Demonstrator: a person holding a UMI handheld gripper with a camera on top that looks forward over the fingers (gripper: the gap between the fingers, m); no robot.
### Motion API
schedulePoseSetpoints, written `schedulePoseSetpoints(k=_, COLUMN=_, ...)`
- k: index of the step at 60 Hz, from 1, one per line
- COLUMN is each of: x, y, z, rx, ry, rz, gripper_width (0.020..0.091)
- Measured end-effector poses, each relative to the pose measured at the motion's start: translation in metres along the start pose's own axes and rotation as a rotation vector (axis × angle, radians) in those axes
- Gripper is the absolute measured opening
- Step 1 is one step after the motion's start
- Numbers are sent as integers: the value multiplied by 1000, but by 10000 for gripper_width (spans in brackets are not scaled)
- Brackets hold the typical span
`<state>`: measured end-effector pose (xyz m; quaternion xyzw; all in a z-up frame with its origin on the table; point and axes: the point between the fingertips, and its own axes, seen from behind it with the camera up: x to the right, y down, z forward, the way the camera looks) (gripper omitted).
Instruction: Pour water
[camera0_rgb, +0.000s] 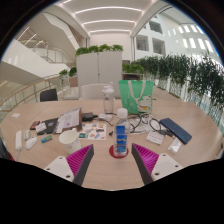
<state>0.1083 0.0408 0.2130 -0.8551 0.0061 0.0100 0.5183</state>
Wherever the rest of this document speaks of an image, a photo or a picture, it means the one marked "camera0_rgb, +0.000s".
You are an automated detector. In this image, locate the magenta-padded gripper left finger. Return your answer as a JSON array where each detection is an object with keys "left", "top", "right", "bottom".
[{"left": 43, "top": 143, "right": 95, "bottom": 187}]

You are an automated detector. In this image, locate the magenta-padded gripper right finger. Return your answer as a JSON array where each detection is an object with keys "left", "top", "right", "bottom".
[{"left": 131, "top": 142, "right": 184, "bottom": 186}]

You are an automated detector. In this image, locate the clear blue-labelled water bottle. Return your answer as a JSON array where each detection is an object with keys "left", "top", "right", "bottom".
[{"left": 113, "top": 107, "right": 131, "bottom": 158}]

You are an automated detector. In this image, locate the white paper cup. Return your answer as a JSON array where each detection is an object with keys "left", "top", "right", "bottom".
[{"left": 58, "top": 129, "right": 82, "bottom": 155}]

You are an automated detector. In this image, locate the clear plastic packet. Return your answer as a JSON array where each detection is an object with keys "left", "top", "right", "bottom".
[{"left": 167, "top": 137, "right": 183, "bottom": 154}]

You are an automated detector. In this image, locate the white printed card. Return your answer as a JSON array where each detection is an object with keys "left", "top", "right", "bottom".
[{"left": 145, "top": 130, "right": 165, "bottom": 146}]

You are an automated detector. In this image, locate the small green tube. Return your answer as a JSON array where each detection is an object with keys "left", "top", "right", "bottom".
[{"left": 40, "top": 134, "right": 54, "bottom": 144}]

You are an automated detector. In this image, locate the colourful sticker sheet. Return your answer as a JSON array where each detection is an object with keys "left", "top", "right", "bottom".
[{"left": 77, "top": 123, "right": 108, "bottom": 141}]

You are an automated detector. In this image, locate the flat round red coaster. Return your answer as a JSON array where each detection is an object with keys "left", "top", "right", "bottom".
[{"left": 108, "top": 144, "right": 130, "bottom": 159}]

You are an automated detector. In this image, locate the standing open booklet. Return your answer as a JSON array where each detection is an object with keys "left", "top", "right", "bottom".
[{"left": 54, "top": 107, "right": 83, "bottom": 134}]

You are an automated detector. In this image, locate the black flat wallet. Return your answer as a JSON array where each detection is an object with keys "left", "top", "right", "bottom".
[{"left": 36, "top": 117, "right": 60, "bottom": 136}]

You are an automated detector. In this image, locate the white computer mouse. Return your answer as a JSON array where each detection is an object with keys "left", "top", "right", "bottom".
[{"left": 25, "top": 136, "right": 38, "bottom": 150}]

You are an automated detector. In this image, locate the black power adapter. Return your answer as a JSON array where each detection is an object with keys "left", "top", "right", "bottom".
[{"left": 81, "top": 112, "right": 95, "bottom": 122}]

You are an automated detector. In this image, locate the white power strip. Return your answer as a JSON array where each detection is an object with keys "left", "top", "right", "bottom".
[{"left": 14, "top": 129, "right": 23, "bottom": 152}]

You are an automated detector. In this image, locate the green cat-print tote bag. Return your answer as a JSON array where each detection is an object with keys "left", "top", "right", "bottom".
[{"left": 118, "top": 79, "right": 155, "bottom": 115}]

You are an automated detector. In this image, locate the black chair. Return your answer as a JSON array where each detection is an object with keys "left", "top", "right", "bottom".
[{"left": 39, "top": 88, "right": 59, "bottom": 103}]

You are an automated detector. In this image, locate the clear white-lidded shaker bottle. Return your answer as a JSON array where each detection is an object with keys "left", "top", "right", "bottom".
[{"left": 101, "top": 82, "right": 116, "bottom": 115}]

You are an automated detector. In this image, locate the white chair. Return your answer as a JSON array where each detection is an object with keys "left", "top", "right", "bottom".
[{"left": 79, "top": 83, "right": 109, "bottom": 100}]

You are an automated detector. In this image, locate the small potted plant box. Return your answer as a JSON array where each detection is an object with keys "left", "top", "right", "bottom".
[{"left": 58, "top": 66, "right": 79, "bottom": 88}]

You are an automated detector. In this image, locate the row of green hedge plants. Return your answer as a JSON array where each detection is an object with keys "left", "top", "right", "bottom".
[{"left": 122, "top": 53, "right": 224, "bottom": 113}]

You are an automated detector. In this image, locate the white planter cabinet with plants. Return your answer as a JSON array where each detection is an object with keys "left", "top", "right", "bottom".
[{"left": 75, "top": 43, "right": 124, "bottom": 89}]

